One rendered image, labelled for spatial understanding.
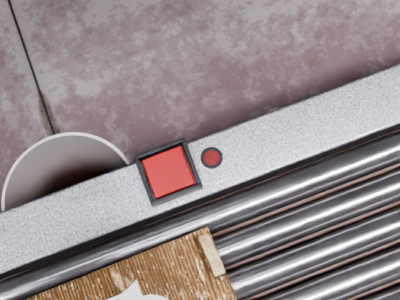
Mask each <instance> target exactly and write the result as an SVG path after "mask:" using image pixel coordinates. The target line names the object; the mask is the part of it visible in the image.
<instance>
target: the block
mask: <svg viewBox="0 0 400 300"><path fill-rule="evenodd" d="M199 242H200V244H201V246H202V250H203V252H204V254H205V257H206V259H207V263H208V265H209V267H210V270H211V272H212V275H213V277H214V278H215V279H216V278H219V277H221V276H224V275H225V274H226V271H225V268H224V265H223V262H222V260H221V258H220V256H219V254H218V252H217V250H216V248H215V246H214V244H213V242H212V240H211V238H210V236H209V234H205V235H201V236H199Z"/></svg>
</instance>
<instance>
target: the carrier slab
mask: <svg viewBox="0 0 400 300"><path fill-rule="evenodd" d="M205 234H209V236H210V238H211V240H212V242H213V244H214V246H215V243H214V241H213V238H212V236H211V233H210V231H209V228H208V227H204V228H202V229H199V230H197V231H195V232H192V233H190V234H187V235H184V236H182V237H179V238H177V239H175V240H172V241H169V242H167V243H164V244H162V245H160V246H157V247H154V248H152V249H149V250H147V251H145V252H142V253H140V254H137V255H134V256H132V257H130V258H127V259H125V260H122V261H119V262H117V263H115V264H112V265H109V266H107V267H104V268H102V269H100V270H97V271H94V272H92V273H89V274H87V275H85V276H82V277H79V278H77V279H74V280H72V281H70V282H67V283H65V284H62V285H59V286H57V287H54V288H52V289H50V290H47V291H44V292H42V293H39V294H37V295H35V296H32V297H29V298H27V299H24V300H106V299H109V298H112V297H114V296H117V295H119V294H121V293H123V292H124V291H125V290H127V289H128V288H129V287H130V286H131V285H132V284H133V282H134V281H135V280H136V279H137V280H138V282H139V285H140V288H141V290H142V293H143V295H159V296H163V297H165V298H167V299H168V300H237V298H236V295H235V293H234V291H233V288H232V286H231V283H230V280H229V278H228V276H227V273H226V274H225V275H224V276H221V277H219V278H216V279H215V278H214V277H213V274H212V272H211V270H210V267H209V265H208V263H207V259H206V257H205V254H204V252H203V250H202V246H201V244H200V242H199V236H201V235H205ZM215 248H216V246H215ZM216 250H217V248H216ZM217 252H218V250H217Z"/></svg>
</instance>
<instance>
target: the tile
mask: <svg viewBox="0 0 400 300"><path fill-rule="evenodd" d="M106 300H168V299H167V298H165V297H163V296H159V295H143V293H142V290H141V288H140V285H139V282H138V280H137V279H136V280H135V281H134V282H133V284H132V285H131V286H130V287H129V288H128V289H127V290H125V291H124V292H123V293H121V294H119V295H117V296H114V297H112V298H109V299H106Z"/></svg>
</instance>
